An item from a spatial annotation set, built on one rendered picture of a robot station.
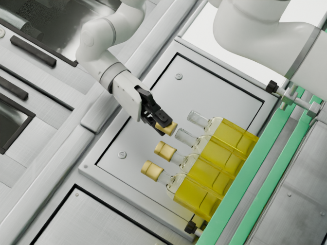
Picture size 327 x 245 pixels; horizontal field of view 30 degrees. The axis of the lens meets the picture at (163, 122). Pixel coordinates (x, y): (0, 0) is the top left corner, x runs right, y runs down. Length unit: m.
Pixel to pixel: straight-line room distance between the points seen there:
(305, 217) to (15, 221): 0.68
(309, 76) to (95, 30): 0.63
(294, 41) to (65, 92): 0.85
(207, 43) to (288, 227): 0.69
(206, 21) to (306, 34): 0.83
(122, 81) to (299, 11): 0.65
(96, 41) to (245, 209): 0.53
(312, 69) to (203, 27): 0.84
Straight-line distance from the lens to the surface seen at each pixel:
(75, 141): 1.58
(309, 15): 1.88
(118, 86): 1.47
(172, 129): 1.44
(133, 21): 1.52
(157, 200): 1.52
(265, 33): 0.99
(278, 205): 1.26
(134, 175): 1.54
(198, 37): 1.75
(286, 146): 1.34
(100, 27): 1.46
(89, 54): 1.50
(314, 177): 1.30
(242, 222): 1.25
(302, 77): 0.99
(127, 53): 1.73
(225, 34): 0.99
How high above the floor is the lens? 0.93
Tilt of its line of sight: 10 degrees up
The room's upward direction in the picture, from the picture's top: 60 degrees counter-clockwise
